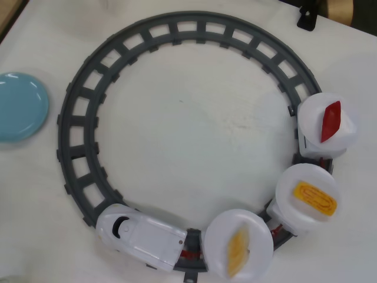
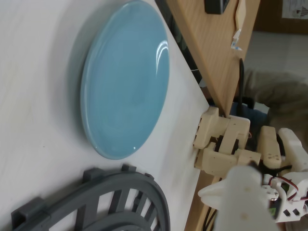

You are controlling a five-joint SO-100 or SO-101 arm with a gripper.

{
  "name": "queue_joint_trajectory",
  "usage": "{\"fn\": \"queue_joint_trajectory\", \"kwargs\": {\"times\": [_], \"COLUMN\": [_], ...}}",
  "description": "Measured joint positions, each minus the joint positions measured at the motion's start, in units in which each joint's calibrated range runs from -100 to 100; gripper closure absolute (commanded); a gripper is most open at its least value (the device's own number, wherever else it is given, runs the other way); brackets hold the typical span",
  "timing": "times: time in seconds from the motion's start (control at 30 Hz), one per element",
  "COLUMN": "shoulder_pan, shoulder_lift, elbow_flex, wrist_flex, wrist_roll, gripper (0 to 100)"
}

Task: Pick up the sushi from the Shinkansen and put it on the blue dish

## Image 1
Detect white toy train wagon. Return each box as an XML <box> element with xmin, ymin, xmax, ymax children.
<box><xmin>266</xmin><ymin>199</ymin><xmax>310</xmax><ymax>236</ymax></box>
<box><xmin>297</xmin><ymin>129</ymin><xmax>347</xmax><ymax>160</ymax></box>

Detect grey circular toy rail track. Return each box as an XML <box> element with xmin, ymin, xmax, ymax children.
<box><xmin>55</xmin><ymin>11</ymin><xmax>336</xmax><ymax>281</ymax></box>

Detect light blue round dish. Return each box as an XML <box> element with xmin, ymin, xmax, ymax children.
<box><xmin>0</xmin><ymin>71</ymin><xmax>51</xmax><ymax>144</ymax></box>

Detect brown wooden object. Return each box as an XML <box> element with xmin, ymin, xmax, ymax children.
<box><xmin>325</xmin><ymin>0</ymin><xmax>354</xmax><ymax>26</ymax></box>

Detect black metal bracket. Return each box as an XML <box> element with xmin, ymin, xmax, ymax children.
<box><xmin>296</xmin><ymin>0</ymin><xmax>319</xmax><ymax>32</ymax></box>

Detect red tuna toy sushi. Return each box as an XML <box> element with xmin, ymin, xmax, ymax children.
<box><xmin>320</xmin><ymin>100</ymin><xmax>342</xmax><ymax>144</ymax></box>

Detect white toy Shinkansen locomotive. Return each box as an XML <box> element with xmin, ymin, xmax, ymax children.
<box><xmin>94</xmin><ymin>203</ymin><xmax>189</xmax><ymax>272</ymax></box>

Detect white round plastic plate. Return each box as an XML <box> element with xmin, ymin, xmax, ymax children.
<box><xmin>204</xmin><ymin>209</ymin><xmax>274</xmax><ymax>281</ymax></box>
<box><xmin>275</xmin><ymin>163</ymin><xmax>342</xmax><ymax>229</ymax></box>
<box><xmin>297</xmin><ymin>92</ymin><xmax>361</xmax><ymax>154</ymax></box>

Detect yellow egg toy sushi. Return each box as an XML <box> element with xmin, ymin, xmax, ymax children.
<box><xmin>291</xmin><ymin>181</ymin><xmax>338</xmax><ymax>218</ymax></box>

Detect pale orange toy sushi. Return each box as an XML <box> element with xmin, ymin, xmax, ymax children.
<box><xmin>226</xmin><ymin>226</ymin><xmax>251</xmax><ymax>278</ymax></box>

